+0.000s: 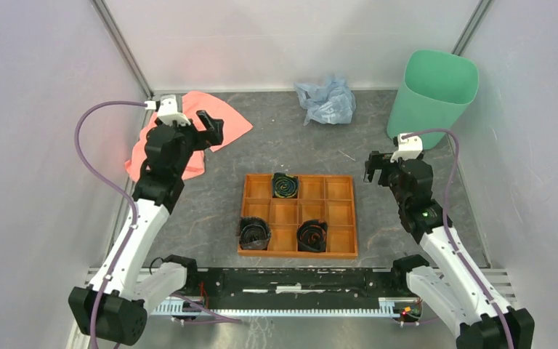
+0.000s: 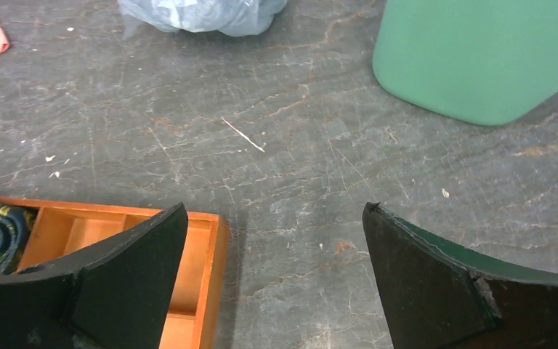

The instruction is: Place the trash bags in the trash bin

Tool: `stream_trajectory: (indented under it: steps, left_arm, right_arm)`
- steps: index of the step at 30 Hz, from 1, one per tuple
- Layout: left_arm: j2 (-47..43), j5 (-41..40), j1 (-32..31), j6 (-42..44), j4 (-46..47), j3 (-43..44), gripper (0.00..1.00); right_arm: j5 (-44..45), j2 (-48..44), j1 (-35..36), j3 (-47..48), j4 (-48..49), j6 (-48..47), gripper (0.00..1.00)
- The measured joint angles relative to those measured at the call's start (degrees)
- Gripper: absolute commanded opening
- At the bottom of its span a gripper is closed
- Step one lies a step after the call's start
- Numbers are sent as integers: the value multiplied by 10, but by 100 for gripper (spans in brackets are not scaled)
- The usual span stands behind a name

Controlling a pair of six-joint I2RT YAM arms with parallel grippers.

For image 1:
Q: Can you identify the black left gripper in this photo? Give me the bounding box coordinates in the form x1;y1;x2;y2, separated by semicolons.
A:
166;110;224;175

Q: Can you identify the translucent blue plastic trash bag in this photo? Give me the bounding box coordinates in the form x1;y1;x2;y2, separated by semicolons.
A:
294;76;356;126

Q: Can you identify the green plastic trash bin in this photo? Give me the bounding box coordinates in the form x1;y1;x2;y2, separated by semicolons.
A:
387;49;480;138

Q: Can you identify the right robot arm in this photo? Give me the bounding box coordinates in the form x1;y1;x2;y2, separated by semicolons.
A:
364;151;535;348

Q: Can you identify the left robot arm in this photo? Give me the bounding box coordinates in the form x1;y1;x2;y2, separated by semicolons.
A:
68;110;224;348

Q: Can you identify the pink cloth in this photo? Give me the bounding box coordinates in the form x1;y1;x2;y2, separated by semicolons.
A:
124;91;254;183

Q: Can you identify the orange compartment tray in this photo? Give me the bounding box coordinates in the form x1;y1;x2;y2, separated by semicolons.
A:
237;173;358;260

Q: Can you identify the rolled black belt yellow stitching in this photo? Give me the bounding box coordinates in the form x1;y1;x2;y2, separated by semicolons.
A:
272;172;299;198

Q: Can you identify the rolled black belt orange stitching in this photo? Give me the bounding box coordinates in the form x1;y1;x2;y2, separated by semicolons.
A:
296;220;328;253

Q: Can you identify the rolled black belt left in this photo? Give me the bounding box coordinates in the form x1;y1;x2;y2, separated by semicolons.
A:
238;217;272;251

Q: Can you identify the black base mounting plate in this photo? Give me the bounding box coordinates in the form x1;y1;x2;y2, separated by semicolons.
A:
179;268;417;310

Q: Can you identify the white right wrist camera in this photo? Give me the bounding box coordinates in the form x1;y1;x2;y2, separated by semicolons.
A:
390;133;424;162

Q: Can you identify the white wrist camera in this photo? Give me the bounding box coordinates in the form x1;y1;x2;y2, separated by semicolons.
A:
390;133;424;162
145;95;191;127

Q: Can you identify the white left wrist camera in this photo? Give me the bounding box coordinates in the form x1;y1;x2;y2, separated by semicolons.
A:
145;95;191;127

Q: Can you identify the white slotted cable duct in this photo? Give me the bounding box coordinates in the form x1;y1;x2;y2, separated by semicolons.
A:
150;297;417;318

